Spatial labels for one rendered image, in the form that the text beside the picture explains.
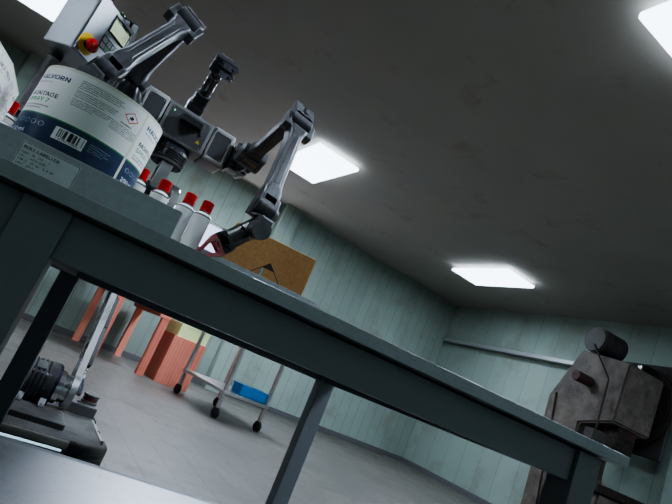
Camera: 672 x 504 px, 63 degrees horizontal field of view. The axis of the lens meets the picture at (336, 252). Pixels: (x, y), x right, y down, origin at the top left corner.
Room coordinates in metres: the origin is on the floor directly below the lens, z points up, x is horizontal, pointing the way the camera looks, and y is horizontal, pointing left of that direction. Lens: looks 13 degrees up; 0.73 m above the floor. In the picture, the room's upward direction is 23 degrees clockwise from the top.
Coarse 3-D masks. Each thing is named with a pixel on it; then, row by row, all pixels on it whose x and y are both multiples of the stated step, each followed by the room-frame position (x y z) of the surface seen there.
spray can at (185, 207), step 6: (186, 198) 1.50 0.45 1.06; (192, 198) 1.50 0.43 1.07; (180, 204) 1.49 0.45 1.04; (186, 204) 1.50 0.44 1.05; (192, 204) 1.51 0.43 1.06; (180, 210) 1.49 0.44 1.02; (186, 210) 1.49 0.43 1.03; (192, 210) 1.50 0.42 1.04; (186, 216) 1.50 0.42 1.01; (180, 222) 1.49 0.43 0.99; (186, 222) 1.50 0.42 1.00; (180, 228) 1.50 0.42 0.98; (174, 234) 1.49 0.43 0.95; (180, 234) 1.50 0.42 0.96
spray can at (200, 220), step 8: (200, 208) 1.51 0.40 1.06; (208, 208) 1.51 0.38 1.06; (192, 216) 1.51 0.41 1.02; (200, 216) 1.50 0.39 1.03; (208, 216) 1.51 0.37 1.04; (192, 224) 1.50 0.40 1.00; (200, 224) 1.50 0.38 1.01; (208, 224) 1.52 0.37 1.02; (184, 232) 1.51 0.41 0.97; (192, 232) 1.50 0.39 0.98; (200, 232) 1.51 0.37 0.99; (184, 240) 1.50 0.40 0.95; (192, 240) 1.50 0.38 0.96; (200, 240) 1.52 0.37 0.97
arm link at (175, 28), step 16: (176, 16) 1.47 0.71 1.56; (160, 32) 1.43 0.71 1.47; (176, 32) 1.47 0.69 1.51; (192, 32) 1.51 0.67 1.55; (128, 48) 1.36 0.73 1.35; (144, 48) 1.39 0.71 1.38; (160, 48) 1.45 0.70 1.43; (96, 64) 1.31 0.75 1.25; (112, 64) 1.33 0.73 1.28; (128, 64) 1.36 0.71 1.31
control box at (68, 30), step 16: (80, 0) 1.36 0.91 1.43; (96, 0) 1.35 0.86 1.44; (64, 16) 1.36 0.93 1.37; (80, 16) 1.35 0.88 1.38; (96, 16) 1.36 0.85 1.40; (112, 16) 1.40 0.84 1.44; (48, 32) 1.37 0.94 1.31; (64, 32) 1.36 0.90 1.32; (80, 32) 1.35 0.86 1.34; (96, 32) 1.39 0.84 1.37; (64, 48) 1.37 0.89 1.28; (80, 48) 1.37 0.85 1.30; (80, 64) 1.43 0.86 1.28
